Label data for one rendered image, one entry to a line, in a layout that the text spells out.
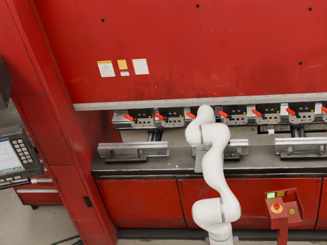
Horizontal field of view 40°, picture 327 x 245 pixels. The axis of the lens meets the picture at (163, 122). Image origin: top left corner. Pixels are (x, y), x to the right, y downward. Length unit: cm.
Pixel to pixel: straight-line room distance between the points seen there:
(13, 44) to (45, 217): 211
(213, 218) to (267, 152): 107
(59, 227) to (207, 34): 235
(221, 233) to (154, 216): 132
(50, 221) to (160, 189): 131
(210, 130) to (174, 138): 229
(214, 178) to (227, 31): 79
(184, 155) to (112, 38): 103
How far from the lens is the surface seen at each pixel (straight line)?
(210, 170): 219
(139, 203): 341
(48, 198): 408
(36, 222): 425
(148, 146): 311
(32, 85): 264
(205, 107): 236
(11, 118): 375
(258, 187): 317
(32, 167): 274
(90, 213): 344
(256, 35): 248
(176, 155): 314
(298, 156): 305
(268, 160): 306
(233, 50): 253
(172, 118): 286
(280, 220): 292
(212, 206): 215
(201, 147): 299
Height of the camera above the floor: 314
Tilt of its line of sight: 42 degrees down
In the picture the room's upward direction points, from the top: 12 degrees counter-clockwise
